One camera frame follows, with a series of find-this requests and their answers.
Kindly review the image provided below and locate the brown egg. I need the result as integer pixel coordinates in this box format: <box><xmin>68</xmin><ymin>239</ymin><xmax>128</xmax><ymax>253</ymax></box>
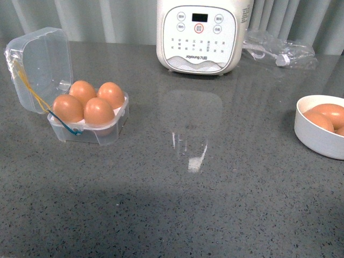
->
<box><xmin>97</xmin><ymin>82</ymin><xmax>125</xmax><ymax>109</ymax></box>
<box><xmin>52</xmin><ymin>94</ymin><xmax>84</xmax><ymax>123</ymax></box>
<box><xmin>335</xmin><ymin>127</ymin><xmax>344</xmax><ymax>136</ymax></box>
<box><xmin>69</xmin><ymin>80</ymin><xmax>97</xmax><ymax>107</ymax></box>
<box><xmin>310</xmin><ymin>103</ymin><xmax>343</xmax><ymax>130</ymax></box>
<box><xmin>84</xmin><ymin>97</ymin><xmax>115</xmax><ymax>125</ymax></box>
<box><xmin>303</xmin><ymin>110</ymin><xmax>334</xmax><ymax>132</ymax></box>

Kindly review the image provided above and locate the clear plastic egg box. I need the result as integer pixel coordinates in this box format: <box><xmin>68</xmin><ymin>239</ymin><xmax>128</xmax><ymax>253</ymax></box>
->
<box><xmin>4</xmin><ymin>27</ymin><xmax>129</xmax><ymax>146</ymax></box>

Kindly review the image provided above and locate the brown egg in bowl back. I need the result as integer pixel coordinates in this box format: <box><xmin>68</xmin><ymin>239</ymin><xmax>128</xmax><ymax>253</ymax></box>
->
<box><xmin>310</xmin><ymin>103</ymin><xmax>343</xmax><ymax>130</ymax></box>

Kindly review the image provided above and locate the white Joyoung kitchen appliance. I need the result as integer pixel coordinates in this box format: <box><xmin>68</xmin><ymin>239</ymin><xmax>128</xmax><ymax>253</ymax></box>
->
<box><xmin>156</xmin><ymin>0</ymin><xmax>254</xmax><ymax>75</ymax></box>

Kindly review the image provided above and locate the clear plastic bag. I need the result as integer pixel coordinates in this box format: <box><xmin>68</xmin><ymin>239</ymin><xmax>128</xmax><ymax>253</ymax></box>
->
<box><xmin>242</xmin><ymin>30</ymin><xmax>318</xmax><ymax>70</ymax></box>

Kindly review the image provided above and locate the white round bowl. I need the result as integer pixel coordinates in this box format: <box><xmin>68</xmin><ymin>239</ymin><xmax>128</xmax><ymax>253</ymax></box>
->
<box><xmin>294</xmin><ymin>95</ymin><xmax>343</xmax><ymax>160</ymax></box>

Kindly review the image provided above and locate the yellow and blue string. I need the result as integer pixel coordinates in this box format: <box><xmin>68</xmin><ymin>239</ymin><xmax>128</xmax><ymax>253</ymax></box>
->
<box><xmin>10</xmin><ymin>60</ymin><xmax>83</xmax><ymax>136</ymax></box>

